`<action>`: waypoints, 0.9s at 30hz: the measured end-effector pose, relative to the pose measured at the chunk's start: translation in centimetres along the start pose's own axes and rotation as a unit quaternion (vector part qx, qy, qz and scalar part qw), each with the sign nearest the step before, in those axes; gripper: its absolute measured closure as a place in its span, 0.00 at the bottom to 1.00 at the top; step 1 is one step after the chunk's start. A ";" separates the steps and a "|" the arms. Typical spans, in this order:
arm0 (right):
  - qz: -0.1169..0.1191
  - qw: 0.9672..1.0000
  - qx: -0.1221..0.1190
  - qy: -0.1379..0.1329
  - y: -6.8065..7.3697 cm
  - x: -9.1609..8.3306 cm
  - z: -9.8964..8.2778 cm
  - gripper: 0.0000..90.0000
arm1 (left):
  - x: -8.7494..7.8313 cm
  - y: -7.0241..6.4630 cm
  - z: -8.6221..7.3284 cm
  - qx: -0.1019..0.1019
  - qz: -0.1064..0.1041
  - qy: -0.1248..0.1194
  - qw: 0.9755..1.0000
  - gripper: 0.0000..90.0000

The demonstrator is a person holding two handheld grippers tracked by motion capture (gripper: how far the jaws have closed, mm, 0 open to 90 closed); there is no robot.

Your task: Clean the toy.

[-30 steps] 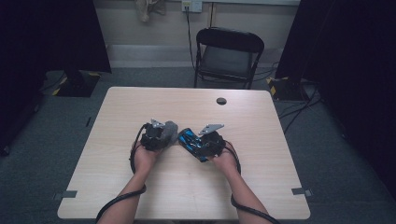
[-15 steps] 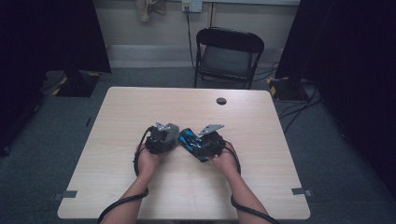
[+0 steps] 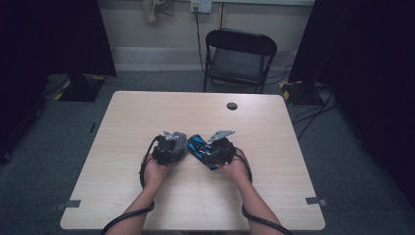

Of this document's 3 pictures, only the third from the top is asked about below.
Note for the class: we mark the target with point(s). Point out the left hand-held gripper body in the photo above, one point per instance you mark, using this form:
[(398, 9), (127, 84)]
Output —
[(164, 151)]

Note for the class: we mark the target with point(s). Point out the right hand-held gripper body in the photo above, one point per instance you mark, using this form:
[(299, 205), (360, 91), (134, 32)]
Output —
[(223, 151)]

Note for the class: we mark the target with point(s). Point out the blue toy car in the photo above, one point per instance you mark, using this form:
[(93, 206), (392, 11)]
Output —
[(199, 147)]

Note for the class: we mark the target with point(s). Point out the person's left hand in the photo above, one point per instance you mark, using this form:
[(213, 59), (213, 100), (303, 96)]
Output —
[(155, 173)]

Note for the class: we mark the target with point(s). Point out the person's right hand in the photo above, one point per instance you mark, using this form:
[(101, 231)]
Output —
[(236, 173)]

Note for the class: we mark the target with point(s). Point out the black stand base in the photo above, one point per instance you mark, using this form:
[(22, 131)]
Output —
[(81, 91), (300, 94)]

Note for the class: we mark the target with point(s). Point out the black folding chair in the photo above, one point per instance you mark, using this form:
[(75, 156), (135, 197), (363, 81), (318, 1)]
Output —
[(239, 42)]

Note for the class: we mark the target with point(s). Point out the beige hanging cloth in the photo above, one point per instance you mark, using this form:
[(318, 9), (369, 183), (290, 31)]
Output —
[(153, 11)]

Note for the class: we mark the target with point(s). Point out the black curtain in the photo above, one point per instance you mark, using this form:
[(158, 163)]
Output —
[(375, 65), (49, 32)]

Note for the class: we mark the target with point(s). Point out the white wall socket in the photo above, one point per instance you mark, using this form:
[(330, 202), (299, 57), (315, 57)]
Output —
[(205, 6)]

